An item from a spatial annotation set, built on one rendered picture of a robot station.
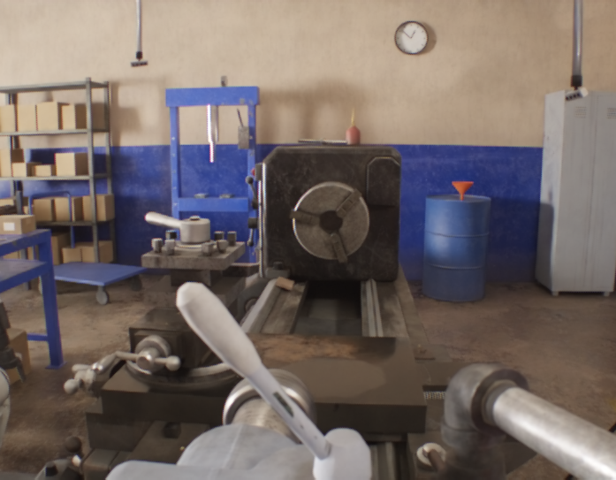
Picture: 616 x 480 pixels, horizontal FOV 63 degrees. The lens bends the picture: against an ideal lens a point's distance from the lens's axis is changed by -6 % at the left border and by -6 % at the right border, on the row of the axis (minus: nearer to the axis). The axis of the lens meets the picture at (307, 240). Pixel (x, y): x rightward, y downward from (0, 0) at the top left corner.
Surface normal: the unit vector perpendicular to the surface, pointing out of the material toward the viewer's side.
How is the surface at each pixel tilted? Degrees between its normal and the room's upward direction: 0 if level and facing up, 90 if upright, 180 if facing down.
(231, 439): 6
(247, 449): 7
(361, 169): 90
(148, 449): 0
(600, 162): 90
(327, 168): 90
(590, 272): 90
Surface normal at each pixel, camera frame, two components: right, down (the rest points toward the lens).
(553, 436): -0.88, -0.41
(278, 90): -0.09, 0.18
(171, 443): 0.00, -0.98
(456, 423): -0.77, 0.11
